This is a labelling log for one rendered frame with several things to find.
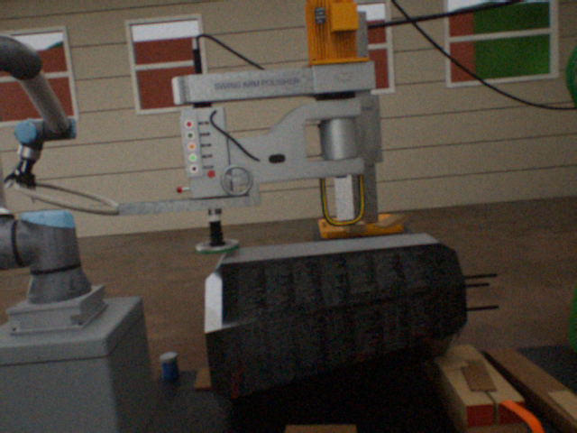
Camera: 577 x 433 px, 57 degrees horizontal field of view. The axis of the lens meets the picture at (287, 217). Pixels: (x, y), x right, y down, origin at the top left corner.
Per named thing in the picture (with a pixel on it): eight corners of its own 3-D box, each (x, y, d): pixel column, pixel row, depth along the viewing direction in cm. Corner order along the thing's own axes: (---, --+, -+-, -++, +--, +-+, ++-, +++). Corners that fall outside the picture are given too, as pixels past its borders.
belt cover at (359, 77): (361, 100, 282) (359, 68, 280) (376, 96, 258) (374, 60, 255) (177, 115, 268) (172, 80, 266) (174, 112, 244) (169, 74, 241)
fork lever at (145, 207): (258, 201, 278) (257, 192, 277) (262, 206, 259) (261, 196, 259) (121, 212, 268) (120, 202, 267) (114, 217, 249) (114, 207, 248)
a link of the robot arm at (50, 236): (77, 265, 163) (67, 208, 161) (16, 273, 160) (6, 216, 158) (85, 257, 178) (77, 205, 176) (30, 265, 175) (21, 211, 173)
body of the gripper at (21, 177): (14, 184, 231) (22, 157, 230) (10, 180, 237) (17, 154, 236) (33, 188, 236) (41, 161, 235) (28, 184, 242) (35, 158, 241)
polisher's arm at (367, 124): (330, 153, 355) (327, 115, 351) (382, 150, 347) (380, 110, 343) (309, 161, 284) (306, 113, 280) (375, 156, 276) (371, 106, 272)
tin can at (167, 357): (166, 373, 324) (163, 352, 322) (181, 373, 322) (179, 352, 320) (159, 380, 314) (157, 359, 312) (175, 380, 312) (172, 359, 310)
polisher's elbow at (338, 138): (324, 159, 284) (321, 121, 281) (360, 156, 279) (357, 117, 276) (317, 161, 265) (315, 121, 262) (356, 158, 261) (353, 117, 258)
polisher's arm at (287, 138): (355, 191, 286) (349, 97, 279) (369, 195, 264) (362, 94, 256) (217, 206, 276) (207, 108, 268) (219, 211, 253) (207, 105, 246)
